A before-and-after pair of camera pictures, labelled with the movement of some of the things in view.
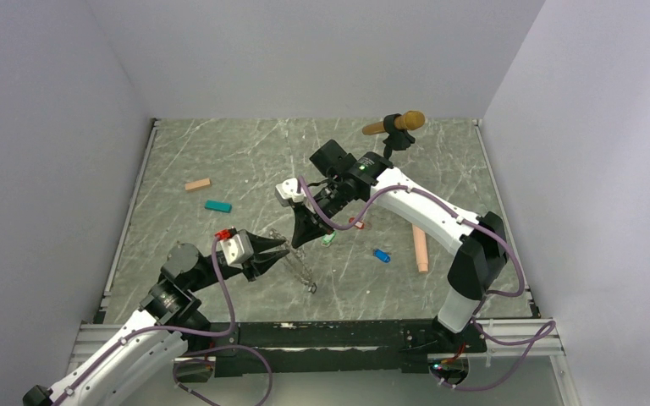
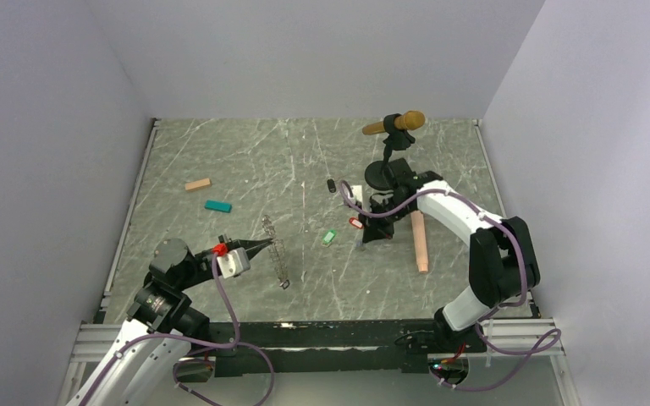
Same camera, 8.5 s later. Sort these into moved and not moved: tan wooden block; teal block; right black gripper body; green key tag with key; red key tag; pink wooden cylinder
Moved: right black gripper body
Not moved: pink wooden cylinder; tan wooden block; red key tag; teal block; green key tag with key
